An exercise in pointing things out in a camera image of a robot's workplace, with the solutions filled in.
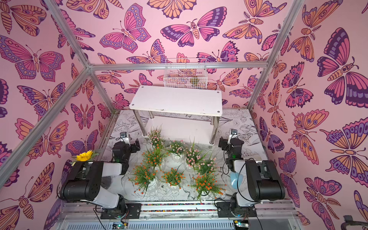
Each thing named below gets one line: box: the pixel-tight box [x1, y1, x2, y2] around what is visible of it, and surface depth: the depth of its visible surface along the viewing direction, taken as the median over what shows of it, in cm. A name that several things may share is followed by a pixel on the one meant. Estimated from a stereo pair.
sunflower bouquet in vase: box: [71, 149, 99, 167], surface depth 70 cm
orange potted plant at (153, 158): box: [141, 148, 170, 173], surface depth 81 cm
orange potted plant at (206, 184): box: [187, 172, 228, 204], surface depth 70 cm
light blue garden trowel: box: [230, 171, 243, 190], surface depth 85 cm
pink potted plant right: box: [185, 136, 210, 173], surface depth 79 cm
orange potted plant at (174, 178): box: [159, 165, 187, 190], surface depth 74 cm
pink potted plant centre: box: [165, 137, 188, 168], surface depth 85 cm
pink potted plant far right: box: [196, 153, 220, 175], surface depth 76 cm
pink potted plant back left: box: [147, 123, 165, 150], surface depth 89 cm
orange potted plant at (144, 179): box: [128, 162, 158, 198], surface depth 74 cm
